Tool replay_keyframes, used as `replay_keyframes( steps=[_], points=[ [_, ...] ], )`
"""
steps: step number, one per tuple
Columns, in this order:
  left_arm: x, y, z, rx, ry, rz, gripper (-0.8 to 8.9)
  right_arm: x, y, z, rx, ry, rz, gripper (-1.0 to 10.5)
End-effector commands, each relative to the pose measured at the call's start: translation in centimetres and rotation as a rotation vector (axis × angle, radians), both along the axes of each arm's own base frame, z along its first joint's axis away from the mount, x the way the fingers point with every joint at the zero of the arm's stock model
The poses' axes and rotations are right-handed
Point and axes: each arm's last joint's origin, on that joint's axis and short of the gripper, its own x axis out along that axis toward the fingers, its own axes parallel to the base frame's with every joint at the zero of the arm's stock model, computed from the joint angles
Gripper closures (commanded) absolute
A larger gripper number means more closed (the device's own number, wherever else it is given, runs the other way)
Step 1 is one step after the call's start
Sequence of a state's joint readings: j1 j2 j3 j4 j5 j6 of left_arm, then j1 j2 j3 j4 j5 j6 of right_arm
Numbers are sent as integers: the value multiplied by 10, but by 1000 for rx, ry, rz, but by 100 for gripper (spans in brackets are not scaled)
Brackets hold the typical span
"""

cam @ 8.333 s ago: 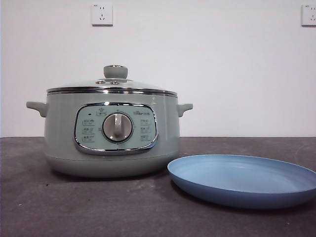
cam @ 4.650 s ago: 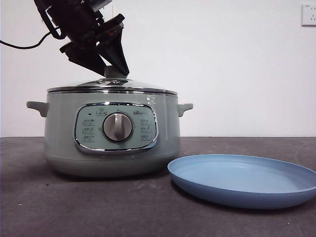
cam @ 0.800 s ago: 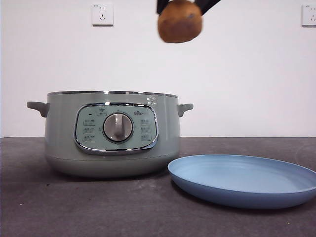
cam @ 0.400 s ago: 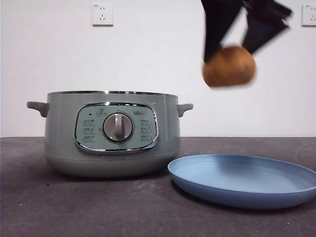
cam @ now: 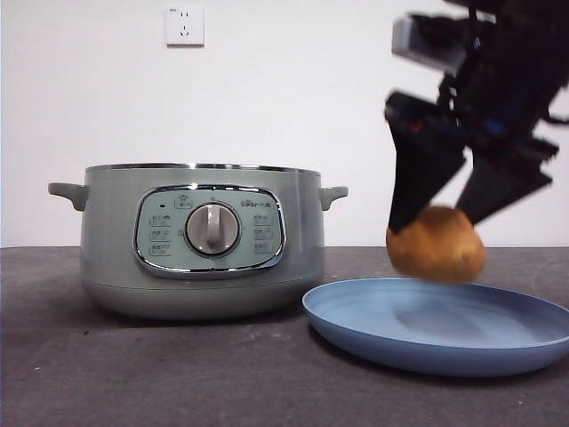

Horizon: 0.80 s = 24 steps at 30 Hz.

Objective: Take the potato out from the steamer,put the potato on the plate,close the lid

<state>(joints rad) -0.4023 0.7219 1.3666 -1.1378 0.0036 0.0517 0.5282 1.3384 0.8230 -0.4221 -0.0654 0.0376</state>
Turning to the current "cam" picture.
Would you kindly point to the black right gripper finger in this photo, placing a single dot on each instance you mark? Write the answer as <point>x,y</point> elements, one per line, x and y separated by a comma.
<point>498,191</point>

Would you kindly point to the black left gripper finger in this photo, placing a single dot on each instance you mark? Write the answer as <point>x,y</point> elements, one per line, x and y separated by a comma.
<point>420,178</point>

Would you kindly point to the brown potato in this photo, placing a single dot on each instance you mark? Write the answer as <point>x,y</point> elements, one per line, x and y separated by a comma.
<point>438,249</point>

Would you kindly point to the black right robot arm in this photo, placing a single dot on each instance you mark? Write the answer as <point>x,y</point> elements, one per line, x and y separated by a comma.
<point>511,66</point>

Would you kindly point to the light blue round plate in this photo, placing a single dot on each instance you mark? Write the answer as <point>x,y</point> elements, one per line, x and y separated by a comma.
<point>400,338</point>

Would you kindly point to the pale green electric steamer pot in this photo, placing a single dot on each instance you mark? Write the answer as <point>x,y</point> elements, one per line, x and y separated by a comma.
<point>111,249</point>

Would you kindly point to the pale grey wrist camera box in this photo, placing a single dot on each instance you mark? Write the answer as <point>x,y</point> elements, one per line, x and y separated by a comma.
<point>415,44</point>

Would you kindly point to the white wall socket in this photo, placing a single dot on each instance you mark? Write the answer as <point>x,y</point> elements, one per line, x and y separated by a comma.
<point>185,26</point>

